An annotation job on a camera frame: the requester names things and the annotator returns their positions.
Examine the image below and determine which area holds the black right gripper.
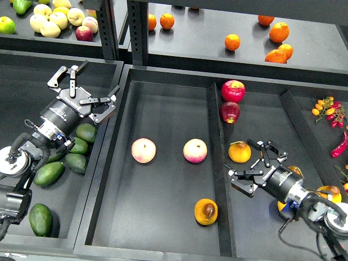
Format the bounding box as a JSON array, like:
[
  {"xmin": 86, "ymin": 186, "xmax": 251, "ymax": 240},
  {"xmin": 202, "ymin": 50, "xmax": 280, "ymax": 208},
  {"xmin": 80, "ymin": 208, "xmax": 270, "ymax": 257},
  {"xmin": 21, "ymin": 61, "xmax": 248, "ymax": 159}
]
[{"xmin": 223, "ymin": 139, "xmax": 306, "ymax": 204}]

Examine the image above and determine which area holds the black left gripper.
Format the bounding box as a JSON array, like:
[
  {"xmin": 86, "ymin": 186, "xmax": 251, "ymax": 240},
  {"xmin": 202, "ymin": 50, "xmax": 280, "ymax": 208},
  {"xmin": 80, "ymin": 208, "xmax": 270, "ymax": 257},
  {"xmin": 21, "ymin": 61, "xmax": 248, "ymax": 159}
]
[{"xmin": 39, "ymin": 60, "xmax": 121, "ymax": 136}]

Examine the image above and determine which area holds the dark green avocado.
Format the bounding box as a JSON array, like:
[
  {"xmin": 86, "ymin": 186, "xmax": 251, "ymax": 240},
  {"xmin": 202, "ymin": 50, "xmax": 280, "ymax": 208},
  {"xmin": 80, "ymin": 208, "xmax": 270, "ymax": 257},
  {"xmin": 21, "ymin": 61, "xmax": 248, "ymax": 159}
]
[{"xmin": 29, "ymin": 203, "xmax": 52, "ymax": 237}]

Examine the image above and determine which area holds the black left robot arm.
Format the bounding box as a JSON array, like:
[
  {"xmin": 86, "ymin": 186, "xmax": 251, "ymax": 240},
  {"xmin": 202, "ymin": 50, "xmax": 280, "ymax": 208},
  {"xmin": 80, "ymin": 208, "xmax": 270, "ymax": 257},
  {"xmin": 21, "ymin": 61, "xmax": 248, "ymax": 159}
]
[{"xmin": 1, "ymin": 61, "xmax": 120, "ymax": 238}]

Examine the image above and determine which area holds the green avocado top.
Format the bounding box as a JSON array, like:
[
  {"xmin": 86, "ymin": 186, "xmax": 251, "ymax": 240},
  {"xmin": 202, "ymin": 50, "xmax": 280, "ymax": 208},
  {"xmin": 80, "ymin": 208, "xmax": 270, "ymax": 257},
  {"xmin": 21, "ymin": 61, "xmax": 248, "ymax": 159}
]
[{"xmin": 76, "ymin": 123, "xmax": 97, "ymax": 143}]

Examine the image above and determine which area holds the yellow pear upper right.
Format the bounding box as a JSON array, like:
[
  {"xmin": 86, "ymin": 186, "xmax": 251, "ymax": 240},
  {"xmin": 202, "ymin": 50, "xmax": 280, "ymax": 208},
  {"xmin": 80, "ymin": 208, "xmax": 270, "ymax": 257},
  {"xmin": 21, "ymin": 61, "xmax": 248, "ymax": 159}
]
[{"xmin": 288, "ymin": 166, "xmax": 303, "ymax": 177}]

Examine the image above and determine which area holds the yellow pear lower right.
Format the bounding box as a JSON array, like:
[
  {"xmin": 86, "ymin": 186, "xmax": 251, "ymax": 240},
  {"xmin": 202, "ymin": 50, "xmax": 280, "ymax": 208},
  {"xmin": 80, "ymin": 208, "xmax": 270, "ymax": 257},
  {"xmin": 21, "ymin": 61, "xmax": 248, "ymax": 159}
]
[{"xmin": 277, "ymin": 201, "xmax": 288, "ymax": 212}]

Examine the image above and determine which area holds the green avocado middle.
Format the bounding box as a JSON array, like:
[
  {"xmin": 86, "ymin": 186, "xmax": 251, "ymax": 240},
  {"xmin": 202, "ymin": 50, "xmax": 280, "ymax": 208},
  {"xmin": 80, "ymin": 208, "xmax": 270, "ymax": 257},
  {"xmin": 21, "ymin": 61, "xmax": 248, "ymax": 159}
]
[{"xmin": 70, "ymin": 137, "xmax": 89, "ymax": 156}]

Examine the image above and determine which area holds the pale yellow pear front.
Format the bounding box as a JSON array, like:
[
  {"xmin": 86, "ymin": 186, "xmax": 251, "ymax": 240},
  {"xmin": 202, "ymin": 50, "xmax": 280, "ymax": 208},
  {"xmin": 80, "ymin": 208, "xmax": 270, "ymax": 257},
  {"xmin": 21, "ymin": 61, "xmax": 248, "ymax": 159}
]
[{"xmin": 40, "ymin": 21, "xmax": 61, "ymax": 38}]

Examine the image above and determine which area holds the green avocado hidden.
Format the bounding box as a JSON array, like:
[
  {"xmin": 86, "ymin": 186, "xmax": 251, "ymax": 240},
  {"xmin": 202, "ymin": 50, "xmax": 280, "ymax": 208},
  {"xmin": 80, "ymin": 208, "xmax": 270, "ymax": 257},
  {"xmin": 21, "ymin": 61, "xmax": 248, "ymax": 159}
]
[{"xmin": 47, "ymin": 152, "xmax": 65, "ymax": 164}]

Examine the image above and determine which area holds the green avocado lower right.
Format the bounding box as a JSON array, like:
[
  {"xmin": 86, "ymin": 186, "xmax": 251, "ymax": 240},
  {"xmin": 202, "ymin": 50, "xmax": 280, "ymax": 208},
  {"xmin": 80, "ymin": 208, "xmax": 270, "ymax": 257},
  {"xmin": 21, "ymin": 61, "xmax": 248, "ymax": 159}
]
[{"xmin": 65, "ymin": 153, "xmax": 88, "ymax": 174}]

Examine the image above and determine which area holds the pale yellow pear centre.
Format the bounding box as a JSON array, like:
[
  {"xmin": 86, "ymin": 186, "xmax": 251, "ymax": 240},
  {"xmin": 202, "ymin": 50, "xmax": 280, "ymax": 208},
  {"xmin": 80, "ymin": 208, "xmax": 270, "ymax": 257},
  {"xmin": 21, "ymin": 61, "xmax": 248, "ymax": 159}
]
[{"xmin": 49, "ymin": 12, "xmax": 68, "ymax": 30}]

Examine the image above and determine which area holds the pale yellow pear left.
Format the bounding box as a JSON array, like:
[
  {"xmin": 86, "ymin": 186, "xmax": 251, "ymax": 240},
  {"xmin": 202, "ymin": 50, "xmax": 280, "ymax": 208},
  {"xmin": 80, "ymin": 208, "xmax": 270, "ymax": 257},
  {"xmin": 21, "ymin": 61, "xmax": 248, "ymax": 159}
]
[{"xmin": 29, "ymin": 14, "xmax": 48, "ymax": 33}]

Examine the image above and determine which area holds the yellow pear far right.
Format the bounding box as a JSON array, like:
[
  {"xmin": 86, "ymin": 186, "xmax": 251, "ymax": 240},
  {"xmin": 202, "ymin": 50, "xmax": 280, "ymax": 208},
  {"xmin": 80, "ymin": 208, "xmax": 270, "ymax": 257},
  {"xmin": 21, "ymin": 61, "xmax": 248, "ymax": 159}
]
[{"xmin": 317, "ymin": 185, "xmax": 342, "ymax": 203}]

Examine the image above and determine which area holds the light green avocado front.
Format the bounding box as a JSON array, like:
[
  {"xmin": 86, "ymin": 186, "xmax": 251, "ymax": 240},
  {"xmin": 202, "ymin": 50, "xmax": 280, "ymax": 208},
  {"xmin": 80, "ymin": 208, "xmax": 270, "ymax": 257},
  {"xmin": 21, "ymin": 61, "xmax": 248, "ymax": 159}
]
[{"xmin": 33, "ymin": 161, "xmax": 64, "ymax": 187}]

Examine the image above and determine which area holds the red apple on shelf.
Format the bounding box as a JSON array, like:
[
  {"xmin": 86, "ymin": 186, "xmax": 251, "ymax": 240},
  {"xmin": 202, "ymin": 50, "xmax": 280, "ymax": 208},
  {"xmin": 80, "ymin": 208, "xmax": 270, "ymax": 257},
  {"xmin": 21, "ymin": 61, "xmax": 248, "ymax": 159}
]
[{"xmin": 75, "ymin": 26, "xmax": 94, "ymax": 42}]

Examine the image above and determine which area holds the dark red apple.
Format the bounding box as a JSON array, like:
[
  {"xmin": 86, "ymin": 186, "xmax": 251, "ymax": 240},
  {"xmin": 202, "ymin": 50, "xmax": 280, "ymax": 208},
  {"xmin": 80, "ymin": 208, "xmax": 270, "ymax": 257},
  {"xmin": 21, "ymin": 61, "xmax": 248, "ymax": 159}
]
[{"xmin": 220, "ymin": 102, "xmax": 240, "ymax": 124}]

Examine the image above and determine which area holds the pink peach right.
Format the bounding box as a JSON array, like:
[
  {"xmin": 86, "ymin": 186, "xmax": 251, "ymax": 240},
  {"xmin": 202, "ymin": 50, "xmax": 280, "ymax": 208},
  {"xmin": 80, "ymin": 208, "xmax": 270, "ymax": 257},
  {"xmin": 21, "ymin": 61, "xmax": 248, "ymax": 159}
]
[{"xmin": 183, "ymin": 139, "xmax": 207, "ymax": 163}]

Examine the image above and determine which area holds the pink peach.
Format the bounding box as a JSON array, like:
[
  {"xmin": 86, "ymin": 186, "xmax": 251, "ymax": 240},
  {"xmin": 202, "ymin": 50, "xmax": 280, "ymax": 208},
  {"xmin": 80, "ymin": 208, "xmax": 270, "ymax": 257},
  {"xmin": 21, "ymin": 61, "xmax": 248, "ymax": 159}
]
[
  {"xmin": 183, "ymin": 139, "xmax": 207, "ymax": 163},
  {"xmin": 131, "ymin": 138, "xmax": 156, "ymax": 164}
]

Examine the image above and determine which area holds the pale peach on shelf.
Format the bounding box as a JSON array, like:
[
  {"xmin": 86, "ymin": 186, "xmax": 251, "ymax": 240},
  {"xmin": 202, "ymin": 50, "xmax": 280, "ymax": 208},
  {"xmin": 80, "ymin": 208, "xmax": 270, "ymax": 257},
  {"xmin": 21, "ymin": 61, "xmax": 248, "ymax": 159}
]
[{"xmin": 82, "ymin": 16, "xmax": 98, "ymax": 34}]

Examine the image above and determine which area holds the black divider right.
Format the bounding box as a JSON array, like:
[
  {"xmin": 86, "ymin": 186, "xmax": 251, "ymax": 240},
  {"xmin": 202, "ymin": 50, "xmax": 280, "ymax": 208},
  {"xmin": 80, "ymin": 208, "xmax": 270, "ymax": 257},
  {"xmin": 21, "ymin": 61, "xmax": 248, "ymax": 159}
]
[{"xmin": 279, "ymin": 90, "xmax": 347, "ymax": 203}]

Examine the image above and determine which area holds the bright red apple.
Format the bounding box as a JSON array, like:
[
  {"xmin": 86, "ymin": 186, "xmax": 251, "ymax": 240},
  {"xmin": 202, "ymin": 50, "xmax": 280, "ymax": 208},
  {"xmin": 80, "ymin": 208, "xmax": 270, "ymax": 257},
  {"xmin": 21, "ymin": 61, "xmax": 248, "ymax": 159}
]
[{"xmin": 221, "ymin": 80, "xmax": 245, "ymax": 103}]

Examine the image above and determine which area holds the yellow lemon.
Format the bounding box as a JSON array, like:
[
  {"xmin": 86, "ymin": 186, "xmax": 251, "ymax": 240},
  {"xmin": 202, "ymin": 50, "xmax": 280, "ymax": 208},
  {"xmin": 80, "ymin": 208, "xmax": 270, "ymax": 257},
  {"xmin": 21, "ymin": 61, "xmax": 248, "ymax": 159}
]
[{"xmin": 52, "ymin": 6, "xmax": 69, "ymax": 16}]

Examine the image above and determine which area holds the red chili pepper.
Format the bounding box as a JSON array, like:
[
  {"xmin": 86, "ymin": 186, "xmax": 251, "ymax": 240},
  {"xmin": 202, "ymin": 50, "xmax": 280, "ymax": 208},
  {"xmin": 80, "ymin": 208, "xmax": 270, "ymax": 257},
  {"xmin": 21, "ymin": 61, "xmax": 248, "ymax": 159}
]
[{"xmin": 330, "ymin": 132, "xmax": 347, "ymax": 158}]

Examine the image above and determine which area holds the pink peach left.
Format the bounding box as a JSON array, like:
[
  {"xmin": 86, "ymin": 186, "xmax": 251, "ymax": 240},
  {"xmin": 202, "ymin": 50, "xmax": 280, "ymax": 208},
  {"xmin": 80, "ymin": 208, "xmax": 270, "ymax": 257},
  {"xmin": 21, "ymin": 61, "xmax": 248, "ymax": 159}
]
[{"xmin": 131, "ymin": 138, "xmax": 156, "ymax": 164}]

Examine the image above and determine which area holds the cherry tomato bunch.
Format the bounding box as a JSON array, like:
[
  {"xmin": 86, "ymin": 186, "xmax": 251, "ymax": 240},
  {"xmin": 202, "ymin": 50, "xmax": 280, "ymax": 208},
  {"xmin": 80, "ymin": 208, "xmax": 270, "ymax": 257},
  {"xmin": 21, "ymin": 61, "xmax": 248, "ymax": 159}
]
[{"xmin": 312, "ymin": 96, "xmax": 347, "ymax": 128}]

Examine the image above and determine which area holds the green apple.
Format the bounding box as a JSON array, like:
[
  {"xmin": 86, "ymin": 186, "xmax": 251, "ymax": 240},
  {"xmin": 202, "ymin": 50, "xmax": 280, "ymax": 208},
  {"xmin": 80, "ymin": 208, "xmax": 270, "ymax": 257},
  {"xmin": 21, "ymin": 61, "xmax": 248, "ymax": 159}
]
[{"xmin": 0, "ymin": 16, "xmax": 16, "ymax": 34}]

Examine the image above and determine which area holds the black centre tray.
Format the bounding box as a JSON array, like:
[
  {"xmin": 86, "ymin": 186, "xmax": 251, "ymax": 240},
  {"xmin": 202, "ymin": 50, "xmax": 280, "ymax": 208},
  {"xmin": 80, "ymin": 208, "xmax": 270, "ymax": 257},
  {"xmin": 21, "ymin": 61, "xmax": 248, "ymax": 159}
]
[{"xmin": 74, "ymin": 65, "xmax": 347, "ymax": 260}]

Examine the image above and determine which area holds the black tray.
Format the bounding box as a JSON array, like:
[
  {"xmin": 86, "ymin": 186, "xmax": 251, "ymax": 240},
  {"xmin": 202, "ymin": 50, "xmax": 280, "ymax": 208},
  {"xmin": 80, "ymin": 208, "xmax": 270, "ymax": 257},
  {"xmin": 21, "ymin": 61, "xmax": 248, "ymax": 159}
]
[
  {"xmin": 74, "ymin": 65, "xmax": 347, "ymax": 260},
  {"xmin": 1, "ymin": 50, "xmax": 123, "ymax": 252}
]

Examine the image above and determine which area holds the green pepper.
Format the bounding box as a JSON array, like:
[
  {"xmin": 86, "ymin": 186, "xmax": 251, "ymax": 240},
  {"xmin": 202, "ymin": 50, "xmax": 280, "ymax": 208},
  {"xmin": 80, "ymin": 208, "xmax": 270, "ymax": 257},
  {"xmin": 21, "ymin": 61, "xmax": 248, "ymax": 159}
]
[{"xmin": 13, "ymin": 0, "xmax": 33, "ymax": 15}]

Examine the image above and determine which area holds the black left tray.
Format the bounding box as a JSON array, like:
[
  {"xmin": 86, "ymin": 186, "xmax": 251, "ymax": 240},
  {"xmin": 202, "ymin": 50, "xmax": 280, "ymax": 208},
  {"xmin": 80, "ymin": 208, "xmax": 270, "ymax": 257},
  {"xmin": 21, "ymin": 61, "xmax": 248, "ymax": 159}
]
[{"xmin": 1, "ymin": 50, "xmax": 123, "ymax": 252}]

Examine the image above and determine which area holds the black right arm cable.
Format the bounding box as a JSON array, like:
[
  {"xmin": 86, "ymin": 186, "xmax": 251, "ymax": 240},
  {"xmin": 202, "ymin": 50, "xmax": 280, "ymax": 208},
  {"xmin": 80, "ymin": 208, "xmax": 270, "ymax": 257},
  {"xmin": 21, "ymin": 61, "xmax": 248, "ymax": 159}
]
[{"xmin": 277, "ymin": 219, "xmax": 348, "ymax": 261}]

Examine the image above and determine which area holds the black shelf post left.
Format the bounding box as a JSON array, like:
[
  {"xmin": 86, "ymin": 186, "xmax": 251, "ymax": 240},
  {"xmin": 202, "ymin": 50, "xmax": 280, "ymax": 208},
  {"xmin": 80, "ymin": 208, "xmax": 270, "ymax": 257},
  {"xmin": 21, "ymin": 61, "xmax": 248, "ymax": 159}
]
[{"xmin": 83, "ymin": 0, "xmax": 119, "ymax": 60}]

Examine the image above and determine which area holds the black shelf post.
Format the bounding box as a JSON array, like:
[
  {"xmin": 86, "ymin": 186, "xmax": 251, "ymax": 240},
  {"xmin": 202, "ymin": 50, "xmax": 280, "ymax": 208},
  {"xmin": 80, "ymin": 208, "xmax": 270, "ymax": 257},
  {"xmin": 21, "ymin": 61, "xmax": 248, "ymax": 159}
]
[
  {"xmin": 83, "ymin": 0, "xmax": 119, "ymax": 60},
  {"xmin": 127, "ymin": 1, "xmax": 148, "ymax": 66}
]

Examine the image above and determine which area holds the black shelf post right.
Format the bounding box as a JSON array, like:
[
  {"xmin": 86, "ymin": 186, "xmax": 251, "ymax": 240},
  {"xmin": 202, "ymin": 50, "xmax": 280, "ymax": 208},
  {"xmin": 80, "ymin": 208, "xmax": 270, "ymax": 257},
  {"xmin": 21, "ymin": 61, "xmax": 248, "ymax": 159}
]
[{"xmin": 127, "ymin": 1, "xmax": 148, "ymax": 66}]

